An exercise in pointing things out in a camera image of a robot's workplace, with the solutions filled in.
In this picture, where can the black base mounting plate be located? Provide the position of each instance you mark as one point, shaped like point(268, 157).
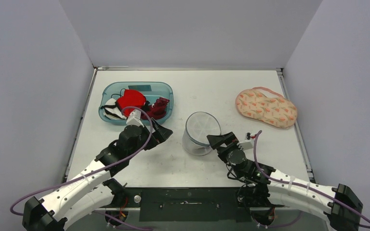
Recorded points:
point(191, 204)

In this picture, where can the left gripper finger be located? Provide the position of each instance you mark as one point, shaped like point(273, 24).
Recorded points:
point(161, 135)
point(156, 126)

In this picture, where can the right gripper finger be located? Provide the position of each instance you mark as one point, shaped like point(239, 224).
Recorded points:
point(218, 146)
point(221, 139)

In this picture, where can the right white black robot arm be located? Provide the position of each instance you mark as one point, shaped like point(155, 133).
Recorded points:
point(268, 187)

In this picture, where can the peach floral padded bra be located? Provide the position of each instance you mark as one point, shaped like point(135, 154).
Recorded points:
point(267, 106)

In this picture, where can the dark red lace bra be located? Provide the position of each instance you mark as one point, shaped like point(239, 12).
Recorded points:
point(157, 110)

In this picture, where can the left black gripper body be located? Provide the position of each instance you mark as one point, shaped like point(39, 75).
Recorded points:
point(144, 139)

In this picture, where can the teal plastic bin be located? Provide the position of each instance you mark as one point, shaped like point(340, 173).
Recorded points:
point(151, 90)

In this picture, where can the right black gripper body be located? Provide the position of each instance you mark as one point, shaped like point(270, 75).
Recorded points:
point(225, 147)

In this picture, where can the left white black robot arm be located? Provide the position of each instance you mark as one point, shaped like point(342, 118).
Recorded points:
point(94, 187)

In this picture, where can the white black bra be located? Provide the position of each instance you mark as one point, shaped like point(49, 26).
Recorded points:
point(112, 110)

